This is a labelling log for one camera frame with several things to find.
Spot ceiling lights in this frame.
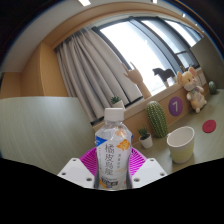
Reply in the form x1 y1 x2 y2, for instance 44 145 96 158
77 0 187 18

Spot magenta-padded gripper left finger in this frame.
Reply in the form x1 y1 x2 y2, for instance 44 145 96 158
57 147 100 190

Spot tall green cactus ornament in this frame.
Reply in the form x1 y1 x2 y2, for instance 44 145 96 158
145 100 169 139

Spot grey curtain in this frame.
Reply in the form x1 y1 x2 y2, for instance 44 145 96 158
54 27 144 123

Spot plush mouse toy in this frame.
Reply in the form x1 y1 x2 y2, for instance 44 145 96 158
176 66 208 114

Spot dark horse figurine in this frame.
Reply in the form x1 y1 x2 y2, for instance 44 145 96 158
152 67 177 88

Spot wooden hand model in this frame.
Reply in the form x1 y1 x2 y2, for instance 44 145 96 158
121 61 153 100

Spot purple round number sign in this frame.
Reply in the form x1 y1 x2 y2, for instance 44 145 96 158
168 96 184 117

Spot clear drink bottle white cap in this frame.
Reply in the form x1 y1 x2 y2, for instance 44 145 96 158
94 107 133 191

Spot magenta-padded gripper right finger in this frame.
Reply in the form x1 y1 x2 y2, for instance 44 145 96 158
126 147 168 190

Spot round green cactus ornament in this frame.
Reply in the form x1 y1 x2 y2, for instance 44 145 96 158
208 80 218 95

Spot white and yellow paper cup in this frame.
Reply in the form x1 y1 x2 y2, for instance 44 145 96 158
166 125 196 165

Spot small plant in white pot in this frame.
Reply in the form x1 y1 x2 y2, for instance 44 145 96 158
137 127 154 149
110 95 126 110

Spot flat round red coaster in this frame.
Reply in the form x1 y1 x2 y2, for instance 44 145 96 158
201 119 217 134

